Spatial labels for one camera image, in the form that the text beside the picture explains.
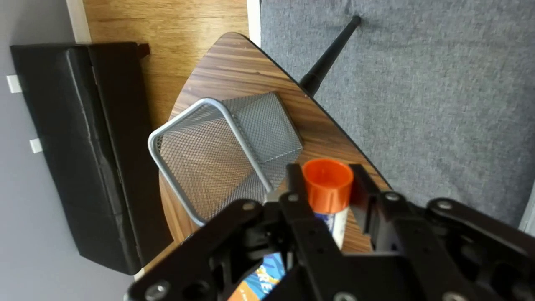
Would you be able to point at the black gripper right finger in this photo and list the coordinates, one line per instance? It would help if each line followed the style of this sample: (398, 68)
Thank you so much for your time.
(402, 235)

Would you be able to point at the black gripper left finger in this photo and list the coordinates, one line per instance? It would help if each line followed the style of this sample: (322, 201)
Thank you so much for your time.
(310, 240)

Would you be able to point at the glue stick with orange cap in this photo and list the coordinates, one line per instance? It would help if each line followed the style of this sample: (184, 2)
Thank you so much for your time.
(328, 181)

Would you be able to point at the blue paperback book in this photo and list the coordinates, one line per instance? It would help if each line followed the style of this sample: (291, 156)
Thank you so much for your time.
(261, 278)

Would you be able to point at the silver mesh pen holder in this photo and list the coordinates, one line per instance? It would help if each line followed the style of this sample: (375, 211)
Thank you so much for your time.
(223, 151)

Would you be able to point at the dark grey carpet rug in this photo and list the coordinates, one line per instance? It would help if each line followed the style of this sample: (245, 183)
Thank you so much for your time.
(435, 101)

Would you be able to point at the black tapered table leg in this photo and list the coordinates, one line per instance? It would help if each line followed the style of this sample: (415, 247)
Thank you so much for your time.
(328, 53)

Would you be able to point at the white flat strip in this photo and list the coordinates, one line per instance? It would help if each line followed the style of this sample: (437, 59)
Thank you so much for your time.
(255, 23)

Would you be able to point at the black leather box cabinet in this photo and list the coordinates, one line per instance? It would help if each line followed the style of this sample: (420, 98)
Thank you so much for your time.
(94, 156)

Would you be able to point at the small white tab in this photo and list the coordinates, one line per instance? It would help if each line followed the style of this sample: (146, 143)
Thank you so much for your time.
(36, 146)
(14, 84)

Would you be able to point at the white baseboard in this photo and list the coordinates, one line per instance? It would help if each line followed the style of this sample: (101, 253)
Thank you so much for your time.
(77, 19)

